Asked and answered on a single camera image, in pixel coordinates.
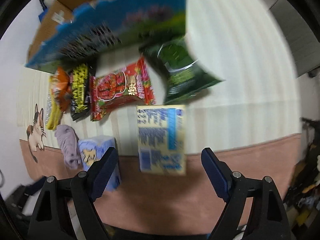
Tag blue mat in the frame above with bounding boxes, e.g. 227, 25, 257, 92
38, 8, 48, 22

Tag red snack packet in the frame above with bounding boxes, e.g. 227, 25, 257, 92
89, 57, 155, 121

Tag cardboard box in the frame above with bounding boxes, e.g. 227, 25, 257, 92
26, 0, 187, 73

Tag cream blue tissue pack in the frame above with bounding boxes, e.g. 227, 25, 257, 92
137, 105, 187, 176

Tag silver scrubber yellow ends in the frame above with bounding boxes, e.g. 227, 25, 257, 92
45, 76, 62, 131

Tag grey chair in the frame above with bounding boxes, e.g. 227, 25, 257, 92
270, 0, 319, 78

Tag black yellow shoe wipes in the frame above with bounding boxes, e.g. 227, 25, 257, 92
69, 64, 91, 121

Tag green wipes packet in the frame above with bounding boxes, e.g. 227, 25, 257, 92
139, 37, 222, 105

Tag purple cloth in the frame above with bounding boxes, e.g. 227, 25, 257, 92
55, 125, 82, 170

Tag orange panda snack packet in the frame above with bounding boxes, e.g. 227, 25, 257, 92
50, 67, 72, 113

